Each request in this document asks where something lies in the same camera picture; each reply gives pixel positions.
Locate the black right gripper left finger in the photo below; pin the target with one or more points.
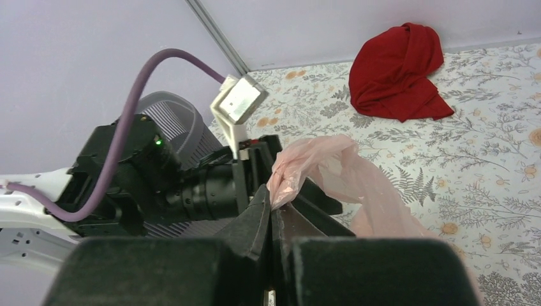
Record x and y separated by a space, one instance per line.
225 269

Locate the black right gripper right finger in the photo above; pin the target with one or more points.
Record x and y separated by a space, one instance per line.
314 267

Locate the floral patterned table mat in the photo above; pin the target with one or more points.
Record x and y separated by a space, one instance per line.
472 178

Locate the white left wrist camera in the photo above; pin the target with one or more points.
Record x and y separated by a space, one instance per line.
236 102

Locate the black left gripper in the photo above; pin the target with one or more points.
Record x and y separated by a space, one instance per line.
219 187

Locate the grey mesh trash bin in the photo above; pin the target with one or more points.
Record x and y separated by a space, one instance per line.
184 127

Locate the pink plastic trash bag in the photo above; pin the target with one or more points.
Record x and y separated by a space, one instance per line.
334 165

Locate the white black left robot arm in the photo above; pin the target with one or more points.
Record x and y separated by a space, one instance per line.
129 181

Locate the red cloth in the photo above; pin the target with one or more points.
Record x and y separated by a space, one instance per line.
389 76

